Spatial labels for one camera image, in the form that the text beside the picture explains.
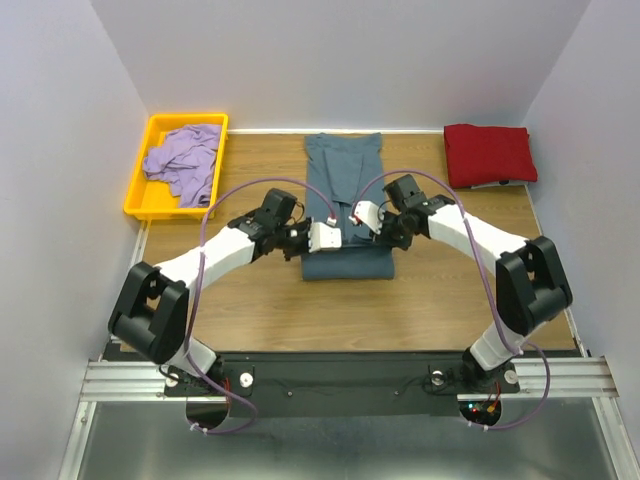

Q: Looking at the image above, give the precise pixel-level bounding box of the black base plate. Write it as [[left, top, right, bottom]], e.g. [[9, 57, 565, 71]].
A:
[[164, 351, 521, 419]]

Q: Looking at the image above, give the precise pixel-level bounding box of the white item under red shirt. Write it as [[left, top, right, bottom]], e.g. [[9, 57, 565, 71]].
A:
[[469, 180, 529, 190]]

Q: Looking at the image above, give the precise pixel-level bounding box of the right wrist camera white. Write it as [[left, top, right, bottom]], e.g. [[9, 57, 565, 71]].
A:
[[349, 200, 385, 235]]

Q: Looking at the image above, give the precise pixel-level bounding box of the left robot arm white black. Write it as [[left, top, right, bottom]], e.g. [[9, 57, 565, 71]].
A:
[[108, 188, 320, 394]]

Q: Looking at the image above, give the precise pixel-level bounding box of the lilac t-shirt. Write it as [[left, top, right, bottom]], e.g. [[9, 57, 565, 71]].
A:
[[142, 124, 222, 208]]

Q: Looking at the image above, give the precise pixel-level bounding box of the aluminium frame rail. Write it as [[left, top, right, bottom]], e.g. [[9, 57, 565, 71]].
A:
[[79, 219, 621, 401]]

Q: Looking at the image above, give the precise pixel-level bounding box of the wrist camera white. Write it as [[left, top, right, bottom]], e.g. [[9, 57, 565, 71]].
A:
[[349, 200, 385, 235], [308, 222, 342, 254]]

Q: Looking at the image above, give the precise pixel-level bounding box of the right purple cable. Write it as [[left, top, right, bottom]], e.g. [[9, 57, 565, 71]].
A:
[[350, 170, 552, 434]]

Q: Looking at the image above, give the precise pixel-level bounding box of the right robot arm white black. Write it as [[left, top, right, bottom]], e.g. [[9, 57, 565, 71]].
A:
[[351, 170, 573, 385]]

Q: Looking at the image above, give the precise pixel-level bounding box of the yellow plastic tray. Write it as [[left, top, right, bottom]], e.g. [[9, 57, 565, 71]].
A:
[[123, 112, 229, 221]]

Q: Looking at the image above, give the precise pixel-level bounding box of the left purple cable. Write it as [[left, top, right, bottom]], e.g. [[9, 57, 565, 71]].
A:
[[183, 178, 338, 435]]

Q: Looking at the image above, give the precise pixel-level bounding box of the folded red t-shirt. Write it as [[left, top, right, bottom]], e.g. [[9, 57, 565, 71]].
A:
[[443, 124, 538, 188]]

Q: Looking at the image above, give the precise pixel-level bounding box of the blue-grey t-shirt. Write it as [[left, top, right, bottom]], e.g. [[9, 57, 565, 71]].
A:
[[302, 133, 395, 281]]

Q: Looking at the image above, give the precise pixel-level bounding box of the purple cable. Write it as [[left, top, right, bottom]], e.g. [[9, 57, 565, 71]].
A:
[[350, 170, 552, 434], [183, 178, 338, 435]]

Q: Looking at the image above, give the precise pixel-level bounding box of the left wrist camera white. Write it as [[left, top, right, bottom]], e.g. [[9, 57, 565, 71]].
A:
[[308, 222, 342, 254]]

